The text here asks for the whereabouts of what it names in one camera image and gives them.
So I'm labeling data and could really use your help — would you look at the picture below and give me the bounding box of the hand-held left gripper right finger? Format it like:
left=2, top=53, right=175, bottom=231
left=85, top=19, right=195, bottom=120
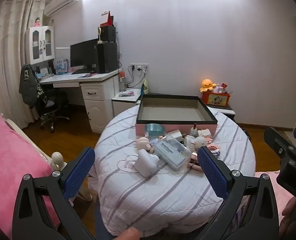
left=197, top=145, right=281, bottom=240

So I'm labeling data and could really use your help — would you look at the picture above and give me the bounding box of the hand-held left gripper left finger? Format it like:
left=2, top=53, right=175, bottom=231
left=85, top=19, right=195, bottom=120
left=12, top=146, right=96, bottom=240

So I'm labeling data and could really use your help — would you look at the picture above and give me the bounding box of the pink white scrunchie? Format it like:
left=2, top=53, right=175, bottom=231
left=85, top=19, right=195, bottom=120
left=208, top=144, right=221, bottom=158

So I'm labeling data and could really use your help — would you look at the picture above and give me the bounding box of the silver cloud-shaped toy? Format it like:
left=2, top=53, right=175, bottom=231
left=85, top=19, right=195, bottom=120
left=184, top=135, right=207, bottom=153

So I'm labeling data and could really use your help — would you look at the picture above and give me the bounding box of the clear plastic case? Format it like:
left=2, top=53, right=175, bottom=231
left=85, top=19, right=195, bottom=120
left=153, top=134, right=192, bottom=172

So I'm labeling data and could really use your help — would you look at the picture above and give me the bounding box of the white charger adapter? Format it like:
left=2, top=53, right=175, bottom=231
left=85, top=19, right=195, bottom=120
left=167, top=129, right=183, bottom=143

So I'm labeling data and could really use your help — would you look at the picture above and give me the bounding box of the white cloud-shaped block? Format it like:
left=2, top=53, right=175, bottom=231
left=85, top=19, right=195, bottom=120
left=133, top=149, right=160, bottom=177

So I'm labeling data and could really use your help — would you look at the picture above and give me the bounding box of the small baby doll figure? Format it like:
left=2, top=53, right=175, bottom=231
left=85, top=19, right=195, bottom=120
left=135, top=136, right=164, bottom=153

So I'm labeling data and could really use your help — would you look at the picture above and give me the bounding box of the teal transparent bowl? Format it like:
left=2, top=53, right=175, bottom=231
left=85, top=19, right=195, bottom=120
left=145, top=123, right=166, bottom=138

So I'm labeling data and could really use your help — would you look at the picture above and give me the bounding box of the pink storage box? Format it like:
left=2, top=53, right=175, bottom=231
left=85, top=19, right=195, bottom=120
left=135, top=94, right=218, bottom=140

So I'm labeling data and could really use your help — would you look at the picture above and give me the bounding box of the person's right hand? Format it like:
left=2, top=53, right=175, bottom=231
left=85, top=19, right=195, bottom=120
left=279, top=196, right=296, bottom=240

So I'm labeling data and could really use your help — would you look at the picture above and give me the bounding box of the small pink white box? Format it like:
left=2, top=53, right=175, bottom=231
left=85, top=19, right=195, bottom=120
left=197, top=128, right=213, bottom=141

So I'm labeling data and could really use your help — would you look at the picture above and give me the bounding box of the clear heart-shaped acrylic plate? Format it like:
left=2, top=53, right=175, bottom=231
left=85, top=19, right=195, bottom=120
left=118, top=154, right=138, bottom=173

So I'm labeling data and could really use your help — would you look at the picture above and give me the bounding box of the pink bed cushion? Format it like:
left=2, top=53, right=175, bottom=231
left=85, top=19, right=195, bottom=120
left=0, top=115, right=54, bottom=238

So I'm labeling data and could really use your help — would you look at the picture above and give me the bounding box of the red toy box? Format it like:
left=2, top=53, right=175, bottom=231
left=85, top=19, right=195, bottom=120
left=203, top=91, right=231, bottom=107

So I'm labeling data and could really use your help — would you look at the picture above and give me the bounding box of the black office chair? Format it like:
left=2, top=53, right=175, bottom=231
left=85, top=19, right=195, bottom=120
left=35, top=87, right=71, bottom=133

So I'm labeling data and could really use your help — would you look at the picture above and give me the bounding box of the white desk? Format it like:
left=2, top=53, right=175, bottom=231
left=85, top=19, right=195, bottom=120
left=39, top=67, right=121, bottom=133

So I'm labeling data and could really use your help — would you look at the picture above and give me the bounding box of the white side table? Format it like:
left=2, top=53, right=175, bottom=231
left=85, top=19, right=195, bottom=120
left=111, top=88, right=142, bottom=117

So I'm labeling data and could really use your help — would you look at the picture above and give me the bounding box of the orange octopus plush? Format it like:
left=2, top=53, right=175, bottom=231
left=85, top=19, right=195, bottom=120
left=199, top=79, right=217, bottom=92

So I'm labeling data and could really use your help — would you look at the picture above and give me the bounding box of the dark grey jacket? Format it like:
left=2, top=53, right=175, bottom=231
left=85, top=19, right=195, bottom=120
left=19, top=64, right=42, bottom=107

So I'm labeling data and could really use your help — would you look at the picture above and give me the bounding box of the orange-capped water bottle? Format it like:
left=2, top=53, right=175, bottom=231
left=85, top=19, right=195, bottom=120
left=119, top=71, right=127, bottom=92

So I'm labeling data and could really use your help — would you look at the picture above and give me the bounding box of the blue acrylic desk holder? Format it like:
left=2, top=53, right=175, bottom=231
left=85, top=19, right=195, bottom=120
left=56, top=59, right=70, bottom=75

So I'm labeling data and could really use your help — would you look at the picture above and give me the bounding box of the blue yellow snack bag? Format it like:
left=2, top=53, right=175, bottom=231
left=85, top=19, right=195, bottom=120
left=141, top=79, right=150, bottom=95

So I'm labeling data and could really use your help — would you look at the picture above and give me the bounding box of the black computer tower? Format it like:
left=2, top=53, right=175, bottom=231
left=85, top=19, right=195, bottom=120
left=97, top=42, right=118, bottom=73

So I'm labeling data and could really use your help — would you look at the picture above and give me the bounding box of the black computer monitor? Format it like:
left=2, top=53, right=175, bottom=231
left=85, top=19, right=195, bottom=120
left=70, top=39, right=99, bottom=72

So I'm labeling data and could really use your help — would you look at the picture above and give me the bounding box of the white hutch cabinet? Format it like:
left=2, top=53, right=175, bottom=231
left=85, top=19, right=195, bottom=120
left=25, top=26, right=56, bottom=65

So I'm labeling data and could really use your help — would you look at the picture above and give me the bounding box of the cream curtain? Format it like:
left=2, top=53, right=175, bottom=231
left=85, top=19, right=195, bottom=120
left=0, top=0, right=48, bottom=130

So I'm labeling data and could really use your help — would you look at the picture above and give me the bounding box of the black speaker box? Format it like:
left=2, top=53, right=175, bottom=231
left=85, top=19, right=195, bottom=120
left=100, top=26, right=116, bottom=42

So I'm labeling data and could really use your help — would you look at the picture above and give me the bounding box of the red paper bag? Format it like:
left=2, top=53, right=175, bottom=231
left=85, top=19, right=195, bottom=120
left=100, top=11, right=114, bottom=27

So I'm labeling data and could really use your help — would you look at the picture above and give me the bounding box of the white air conditioner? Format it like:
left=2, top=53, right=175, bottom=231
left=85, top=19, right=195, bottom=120
left=44, top=0, right=78, bottom=16

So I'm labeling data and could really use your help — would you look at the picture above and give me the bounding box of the white bed frame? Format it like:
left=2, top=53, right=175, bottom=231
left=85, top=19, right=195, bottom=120
left=5, top=119, right=93, bottom=202

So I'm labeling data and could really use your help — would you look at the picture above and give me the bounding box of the black power cable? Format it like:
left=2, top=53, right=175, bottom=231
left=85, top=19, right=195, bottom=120
left=126, top=66, right=146, bottom=87

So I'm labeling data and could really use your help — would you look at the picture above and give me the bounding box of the white wall outlet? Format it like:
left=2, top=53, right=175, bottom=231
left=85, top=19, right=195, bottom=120
left=131, top=64, right=150, bottom=72

